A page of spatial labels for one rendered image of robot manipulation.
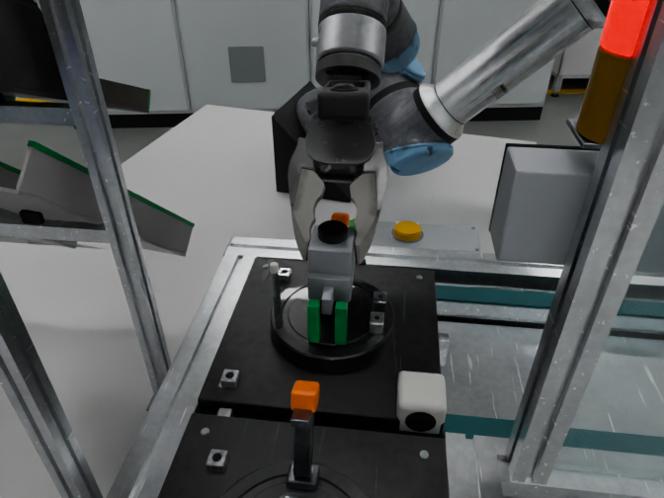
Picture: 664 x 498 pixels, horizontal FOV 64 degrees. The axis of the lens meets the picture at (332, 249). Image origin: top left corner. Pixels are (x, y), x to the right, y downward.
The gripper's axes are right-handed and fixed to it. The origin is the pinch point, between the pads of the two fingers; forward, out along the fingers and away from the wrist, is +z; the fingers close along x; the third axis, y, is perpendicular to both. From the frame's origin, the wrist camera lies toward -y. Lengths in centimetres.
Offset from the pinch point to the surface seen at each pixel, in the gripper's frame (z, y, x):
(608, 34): -10.3, -24.5, -16.3
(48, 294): 8, 25, 46
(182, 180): -18, 55, 38
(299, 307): 6.3, 6.7, 3.7
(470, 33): -170, 267, -52
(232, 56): -143, 257, 95
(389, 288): 3.0, 13.4, -6.4
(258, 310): 7.0, 9.0, 8.9
